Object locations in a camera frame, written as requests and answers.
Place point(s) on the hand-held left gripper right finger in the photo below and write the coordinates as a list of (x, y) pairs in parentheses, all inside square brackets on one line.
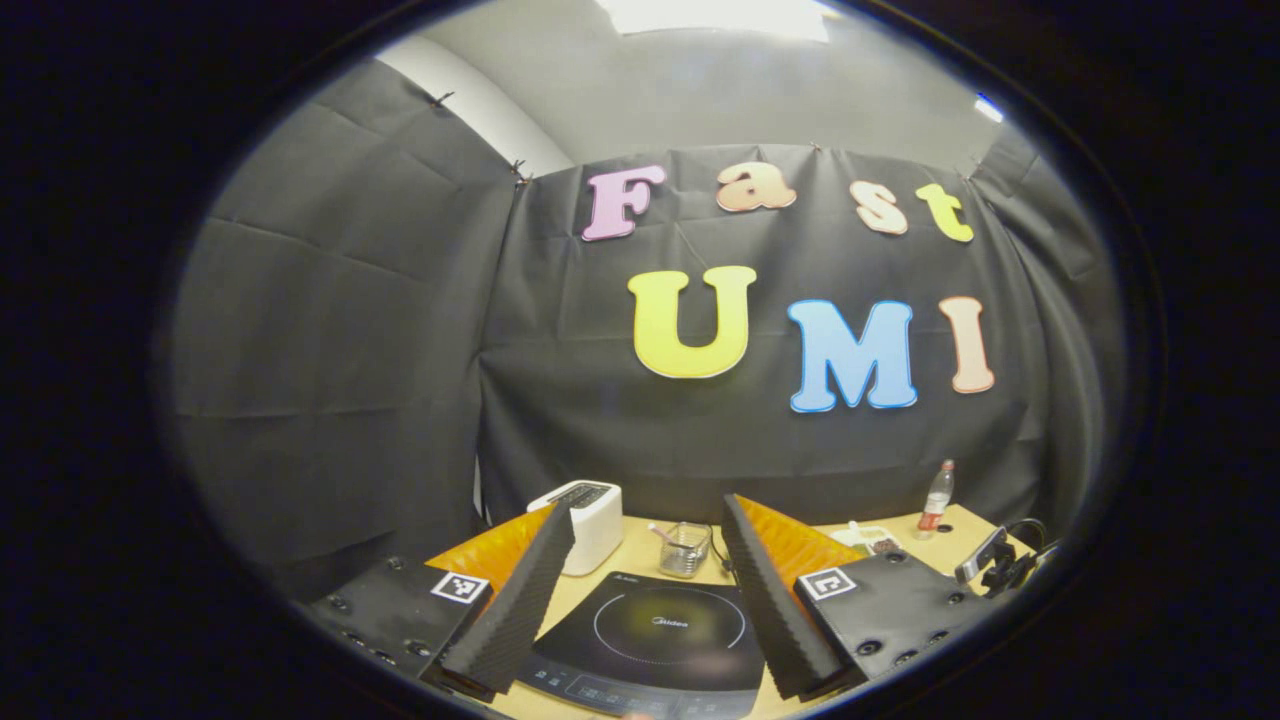
[(770, 610)]

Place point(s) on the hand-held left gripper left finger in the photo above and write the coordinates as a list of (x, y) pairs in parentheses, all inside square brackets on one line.
[(515, 610)]

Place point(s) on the black induction cooktop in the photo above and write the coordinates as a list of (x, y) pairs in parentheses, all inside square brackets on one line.
[(660, 630)]

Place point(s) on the stainless steel pot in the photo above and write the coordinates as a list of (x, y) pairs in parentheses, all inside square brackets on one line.
[(985, 555)]

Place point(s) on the white toaster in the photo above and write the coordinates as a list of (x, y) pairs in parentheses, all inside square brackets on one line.
[(595, 520)]

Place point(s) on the white divided dish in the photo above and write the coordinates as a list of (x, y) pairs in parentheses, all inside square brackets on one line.
[(875, 540)]

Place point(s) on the clear plastic bottle red label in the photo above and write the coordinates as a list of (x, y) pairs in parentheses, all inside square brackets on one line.
[(937, 500)]

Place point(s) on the small ceiling light panel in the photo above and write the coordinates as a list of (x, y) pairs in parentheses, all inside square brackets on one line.
[(989, 107)]

